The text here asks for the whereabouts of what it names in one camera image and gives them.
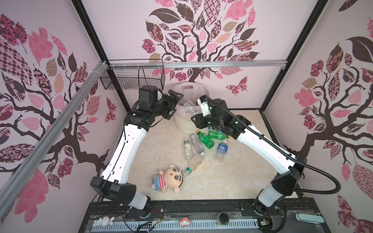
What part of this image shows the black round knob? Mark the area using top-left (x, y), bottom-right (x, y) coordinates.
top-left (217, 213), bottom-right (229, 225)

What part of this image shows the white bunny figurine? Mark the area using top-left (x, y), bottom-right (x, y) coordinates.
top-left (93, 216), bottom-right (115, 227)

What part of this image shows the green bottle yellow cap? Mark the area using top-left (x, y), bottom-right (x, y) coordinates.
top-left (208, 130), bottom-right (231, 140)

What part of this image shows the red white small figurine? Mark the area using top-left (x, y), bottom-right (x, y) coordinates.
top-left (179, 217), bottom-right (191, 228)

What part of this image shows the black corrugated cable conduit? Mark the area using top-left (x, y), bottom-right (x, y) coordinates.
top-left (205, 96), bottom-right (341, 195)

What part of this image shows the white vent strip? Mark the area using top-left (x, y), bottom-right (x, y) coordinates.
top-left (91, 219), bottom-right (259, 233)

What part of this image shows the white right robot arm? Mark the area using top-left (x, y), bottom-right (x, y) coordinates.
top-left (191, 95), bottom-right (304, 209)

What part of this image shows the square clear bottle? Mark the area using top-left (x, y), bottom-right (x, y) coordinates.
top-left (188, 154), bottom-right (205, 170)

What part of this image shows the green white label bottle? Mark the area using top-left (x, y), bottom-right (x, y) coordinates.
top-left (183, 137), bottom-right (193, 160)

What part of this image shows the aluminium rail back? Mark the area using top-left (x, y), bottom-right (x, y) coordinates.
top-left (109, 60), bottom-right (288, 69)

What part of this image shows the cartoon boy plush doll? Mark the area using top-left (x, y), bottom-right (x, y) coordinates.
top-left (151, 165), bottom-right (184, 193)

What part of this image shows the black wire basket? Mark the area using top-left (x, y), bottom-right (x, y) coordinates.
top-left (100, 58), bottom-right (166, 90)

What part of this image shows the tall clear bottle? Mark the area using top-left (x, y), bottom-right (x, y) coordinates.
top-left (189, 133), bottom-right (206, 156)

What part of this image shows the aluminium rail left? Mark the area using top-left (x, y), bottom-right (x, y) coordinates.
top-left (1, 61), bottom-right (107, 217)

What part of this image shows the aluminium rail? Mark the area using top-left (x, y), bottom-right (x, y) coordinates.
top-left (1, 61), bottom-right (107, 217)
top-left (109, 60), bottom-right (288, 69)

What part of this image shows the clear bottle green cap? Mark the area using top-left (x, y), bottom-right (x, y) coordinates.
top-left (182, 167), bottom-right (192, 178)

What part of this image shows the green plastic bottle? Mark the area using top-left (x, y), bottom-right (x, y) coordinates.
top-left (196, 131), bottom-right (215, 149)

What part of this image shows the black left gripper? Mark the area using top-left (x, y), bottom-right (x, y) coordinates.
top-left (151, 89), bottom-right (183, 119)

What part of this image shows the crushed clear plastic bottle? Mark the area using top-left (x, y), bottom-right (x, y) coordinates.
top-left (183, 101), bottom-right (202, 116)

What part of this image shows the blue label water bottle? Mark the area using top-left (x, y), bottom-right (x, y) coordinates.
top-left (214, 140), bottom-right (228, 162)

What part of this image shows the white ribbed trash bin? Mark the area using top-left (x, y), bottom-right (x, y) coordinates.
top-left (174, 113), bottom-right (197, 134)

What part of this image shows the white handle device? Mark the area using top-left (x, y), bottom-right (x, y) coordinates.
top-left (295, 213), bottom-right (325, 224)

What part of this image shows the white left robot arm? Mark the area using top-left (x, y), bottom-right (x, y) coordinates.
top-left (90, 85), bottom-right (184, 210)

